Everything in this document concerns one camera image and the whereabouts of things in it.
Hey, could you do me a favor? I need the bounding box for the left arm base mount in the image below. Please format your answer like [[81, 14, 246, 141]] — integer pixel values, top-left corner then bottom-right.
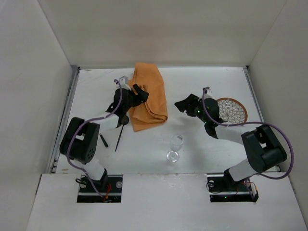
[[75, 175, 123, 203]]

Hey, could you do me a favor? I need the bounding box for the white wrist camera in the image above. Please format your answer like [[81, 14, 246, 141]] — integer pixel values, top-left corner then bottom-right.
[[115, 76, 131, 90], [203, 87, 213, 99]]

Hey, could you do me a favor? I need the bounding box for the gold fork dark handle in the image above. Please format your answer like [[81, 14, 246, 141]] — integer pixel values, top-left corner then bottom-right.
[[99, 133, 109, 148]]

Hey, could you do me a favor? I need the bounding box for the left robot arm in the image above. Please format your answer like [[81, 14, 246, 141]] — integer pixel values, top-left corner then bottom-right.
[[59, 81, 149, 193]]

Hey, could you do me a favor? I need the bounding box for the orange cloth placemat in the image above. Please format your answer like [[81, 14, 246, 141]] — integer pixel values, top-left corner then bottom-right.
[[128, 63, 168, 132]]

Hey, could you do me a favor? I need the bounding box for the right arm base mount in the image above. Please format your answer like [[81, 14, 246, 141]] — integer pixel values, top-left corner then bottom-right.
[[206, 174, 259, 203]]

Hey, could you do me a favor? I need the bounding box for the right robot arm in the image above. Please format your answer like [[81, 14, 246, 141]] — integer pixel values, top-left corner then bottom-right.
[[174, 94, 287, 191]]

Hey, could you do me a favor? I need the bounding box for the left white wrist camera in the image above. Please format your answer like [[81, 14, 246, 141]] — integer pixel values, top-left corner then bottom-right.
[[115, 76, 131, 90]]

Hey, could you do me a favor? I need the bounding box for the clear wine glass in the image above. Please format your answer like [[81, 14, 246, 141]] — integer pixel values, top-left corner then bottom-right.
[[166, 134, 184, 163]]

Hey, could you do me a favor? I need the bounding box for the black spoon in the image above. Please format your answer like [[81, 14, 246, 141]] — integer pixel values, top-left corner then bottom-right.
[[115, 115, 129, 152]]

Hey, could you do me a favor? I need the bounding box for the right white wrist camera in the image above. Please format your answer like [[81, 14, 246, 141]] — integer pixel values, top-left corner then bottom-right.
[[203, 87, 213, 99]]

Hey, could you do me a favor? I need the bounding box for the floral patterned plate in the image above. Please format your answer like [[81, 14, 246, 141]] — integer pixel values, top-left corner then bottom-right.
[[217, 98, 248, 124]]

